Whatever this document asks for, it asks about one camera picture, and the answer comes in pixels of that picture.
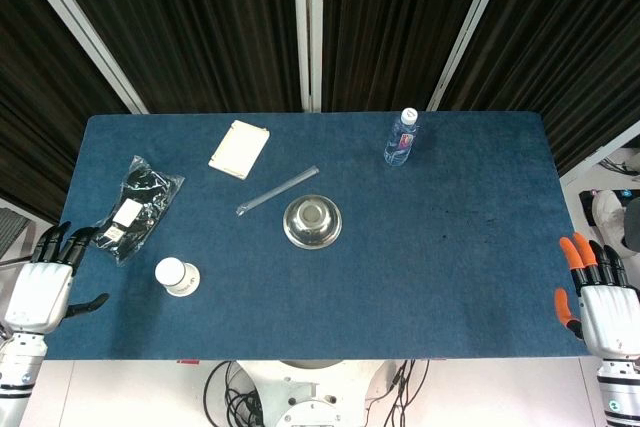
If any clear plastic water bottle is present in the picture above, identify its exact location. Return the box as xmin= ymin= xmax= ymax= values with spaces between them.
xmin=383 ymin=107 xmax=421 ymax=167

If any black item in plastic bag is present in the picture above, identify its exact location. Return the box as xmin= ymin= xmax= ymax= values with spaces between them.
xmin=90 ymin=154 xmax=185 ymax=267

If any stainless steel bowl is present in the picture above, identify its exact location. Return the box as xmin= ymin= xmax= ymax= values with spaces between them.
xmin=282 ymin=196 xmax=344 ymax=250

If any clear plastic tube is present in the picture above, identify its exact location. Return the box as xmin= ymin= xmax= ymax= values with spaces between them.
xmin=235 ymin=164 xmax=320 ymax=218

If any grey ribbed panel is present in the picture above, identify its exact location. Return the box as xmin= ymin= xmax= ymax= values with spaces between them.
xmin=0 ymin=206 xmax=31 ymax=259

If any white background equipment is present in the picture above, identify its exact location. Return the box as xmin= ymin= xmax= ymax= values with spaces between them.
xmin=579 ymin=189 xmax=632 ymax=248

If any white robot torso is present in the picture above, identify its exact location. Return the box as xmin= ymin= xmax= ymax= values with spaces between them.
xmin=234 ymin=359 xmax=396 ymax=427

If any black cable bundle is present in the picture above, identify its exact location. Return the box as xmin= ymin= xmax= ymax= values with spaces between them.
xmin=379 ymin=359 xmax=431 ymax=427
xmin=203 ymin=359 xmax=261 ymax=427

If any left white black-fingered robot hand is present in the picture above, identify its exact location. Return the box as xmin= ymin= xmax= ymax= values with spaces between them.
xmin=3 ymin=220 xmax=110 ymax=336

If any white round container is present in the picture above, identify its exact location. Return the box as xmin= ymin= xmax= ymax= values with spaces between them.
xmin=154 ymin=256 xmax=202 ymax=298

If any blue table cloth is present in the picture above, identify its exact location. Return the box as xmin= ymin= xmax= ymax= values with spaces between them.
xmin=43 ymin=111 xmax=589 ymax=361

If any right white orange-fingered robot hand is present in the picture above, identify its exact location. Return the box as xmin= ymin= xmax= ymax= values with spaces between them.
xmin=553 ymin=231 xmax=640 ymax=361

